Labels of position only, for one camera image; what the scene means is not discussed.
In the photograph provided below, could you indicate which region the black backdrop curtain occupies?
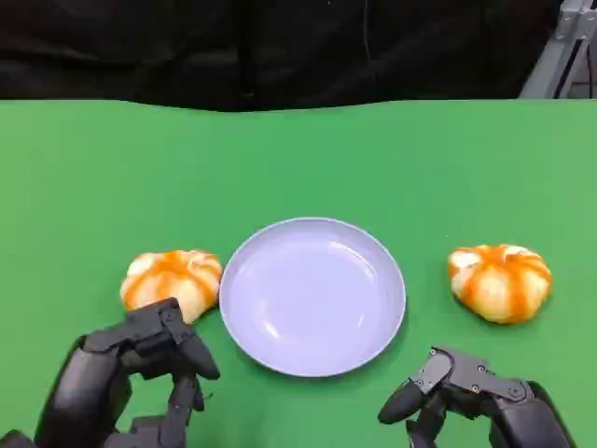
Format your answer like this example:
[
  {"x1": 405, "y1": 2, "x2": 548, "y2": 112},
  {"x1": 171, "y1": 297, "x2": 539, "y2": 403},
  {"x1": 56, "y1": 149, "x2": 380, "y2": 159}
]
[{"x1": 0, "y1": 0, "x2": 566, "y2": 112}]

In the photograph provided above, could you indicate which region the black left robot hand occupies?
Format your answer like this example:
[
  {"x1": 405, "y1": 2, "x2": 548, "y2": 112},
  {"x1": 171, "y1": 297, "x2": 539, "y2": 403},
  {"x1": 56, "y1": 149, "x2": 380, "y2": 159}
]
[{"x1": 35, "y1": 297, "x2": 221, "y2": 448}]

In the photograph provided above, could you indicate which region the lilac plate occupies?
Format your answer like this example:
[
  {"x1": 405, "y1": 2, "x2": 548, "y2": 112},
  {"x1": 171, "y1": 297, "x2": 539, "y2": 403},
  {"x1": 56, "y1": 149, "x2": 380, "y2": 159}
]
[{"x1": 218, "y1": 216, "x2": 408, "y2": 378}]

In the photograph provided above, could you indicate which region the orange and white bread roll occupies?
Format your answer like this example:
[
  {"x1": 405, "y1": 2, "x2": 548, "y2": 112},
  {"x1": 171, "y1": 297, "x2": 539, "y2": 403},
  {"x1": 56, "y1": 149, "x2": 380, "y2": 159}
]
[
  {"x1": 447, "y1": 243, "x2": 554, "y2": 325},
  {"x1": 119, "y1": 250, "x2": 223, "y2": 325}
]

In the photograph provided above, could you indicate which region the grey metal frame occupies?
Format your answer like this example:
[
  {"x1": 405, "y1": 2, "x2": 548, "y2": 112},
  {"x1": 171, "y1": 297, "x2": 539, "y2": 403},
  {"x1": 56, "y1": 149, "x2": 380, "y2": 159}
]
[{"x1": 519, "y1": 0, "x2": 597, "y2": 100}]

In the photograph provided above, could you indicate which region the green table cloth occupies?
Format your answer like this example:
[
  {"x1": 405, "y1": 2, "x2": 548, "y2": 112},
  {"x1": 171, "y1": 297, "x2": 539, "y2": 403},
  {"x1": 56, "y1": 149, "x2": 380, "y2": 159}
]
[{"x1": 0, "y1": 97, "x2": 597, "y2": 448}]

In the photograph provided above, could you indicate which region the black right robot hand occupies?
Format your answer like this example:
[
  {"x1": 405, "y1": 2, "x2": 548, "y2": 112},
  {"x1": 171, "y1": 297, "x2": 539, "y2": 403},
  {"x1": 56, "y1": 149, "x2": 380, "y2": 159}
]
[{"x1": 377, "y1": 344, "x2": 576, "y2": 448}]

